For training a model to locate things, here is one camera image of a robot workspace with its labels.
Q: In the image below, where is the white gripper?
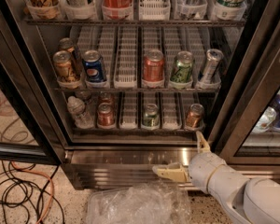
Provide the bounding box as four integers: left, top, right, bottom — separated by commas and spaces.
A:
152, 131, 226, 185

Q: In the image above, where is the orange can bottom shelf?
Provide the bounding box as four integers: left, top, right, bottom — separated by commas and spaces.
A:
186, 104, 204, 128

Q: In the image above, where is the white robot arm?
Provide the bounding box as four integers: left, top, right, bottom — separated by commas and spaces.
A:
152, 132, 280, 224

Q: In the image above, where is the green can bottom shelf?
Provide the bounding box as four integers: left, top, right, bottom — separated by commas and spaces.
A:
142, 104, 160, 128

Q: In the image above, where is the green can shelf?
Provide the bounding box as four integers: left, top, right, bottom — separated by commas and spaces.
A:
170, 50, 194, 83
142, 104, 160, 128

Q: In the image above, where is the fridge glass door right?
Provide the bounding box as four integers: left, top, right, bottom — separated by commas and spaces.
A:
218, 21, 280, 165

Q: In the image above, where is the fridge glass door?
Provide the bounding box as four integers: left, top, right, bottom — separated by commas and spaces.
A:
0, 17, 61, 165
218, 21, 280, 165

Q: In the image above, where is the green can middle shelf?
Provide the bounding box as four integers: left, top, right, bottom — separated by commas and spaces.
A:
170, 50, 194, 83

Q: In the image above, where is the white can right compartment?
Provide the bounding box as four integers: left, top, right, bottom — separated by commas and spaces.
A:
252, 106, 276, 133

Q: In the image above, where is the red can bottom front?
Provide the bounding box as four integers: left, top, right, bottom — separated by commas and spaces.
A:
97, 103, 115, 126

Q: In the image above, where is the steel fridge base grille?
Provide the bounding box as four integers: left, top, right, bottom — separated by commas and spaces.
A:
59, 143, 280, 189

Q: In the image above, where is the red can middle shelf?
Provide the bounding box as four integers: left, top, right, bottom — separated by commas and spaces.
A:
143, 49, 164, 82

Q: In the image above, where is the slim silver can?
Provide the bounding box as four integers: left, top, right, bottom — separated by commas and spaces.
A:
198, 49, 224, 84

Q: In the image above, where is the red can bottom rear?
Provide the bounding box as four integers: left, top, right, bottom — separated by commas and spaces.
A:
98, 91, 115, 106

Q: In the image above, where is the blue pepsi can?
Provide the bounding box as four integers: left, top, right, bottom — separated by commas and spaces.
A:
82, 49, 106, 83

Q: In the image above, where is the gold brown can front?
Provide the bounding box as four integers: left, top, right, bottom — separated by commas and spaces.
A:
53, 50, 79, 82

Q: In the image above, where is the gold brown can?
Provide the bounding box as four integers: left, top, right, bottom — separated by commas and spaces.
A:
53, 50, 79, 82
58, 37, 82, 70

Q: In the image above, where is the gold brown can rear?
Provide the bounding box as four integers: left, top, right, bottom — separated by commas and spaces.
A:
58, 37, 82, 70

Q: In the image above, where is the fridge glass door left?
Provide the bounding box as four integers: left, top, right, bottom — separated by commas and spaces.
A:
0, 17, 61, 165

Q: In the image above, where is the clear plastic bag bin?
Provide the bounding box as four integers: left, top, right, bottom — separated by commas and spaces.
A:
86, 181, 191, 224

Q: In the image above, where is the clear plastic water bottle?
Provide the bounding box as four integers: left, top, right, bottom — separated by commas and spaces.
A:
67, 96, 93, 129

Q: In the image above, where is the empty white tray top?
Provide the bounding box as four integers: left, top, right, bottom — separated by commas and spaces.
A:
138, 0, 171, 21

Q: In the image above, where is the orange cable on floor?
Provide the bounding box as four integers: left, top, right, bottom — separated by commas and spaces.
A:
9, 161, 56, 224

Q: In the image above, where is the middle wire shelf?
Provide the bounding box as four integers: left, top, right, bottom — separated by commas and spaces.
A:
54, 88, 219, 93

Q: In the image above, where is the wire shelf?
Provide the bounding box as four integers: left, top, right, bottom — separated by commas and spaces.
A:
25, 19, 245, 27
54, 88, 219, 93

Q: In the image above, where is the black cable on floor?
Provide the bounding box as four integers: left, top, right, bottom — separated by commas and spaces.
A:
0, 159, 66, 224

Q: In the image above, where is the top wire shelf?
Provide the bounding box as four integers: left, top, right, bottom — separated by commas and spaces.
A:
25, 19, 245, 27

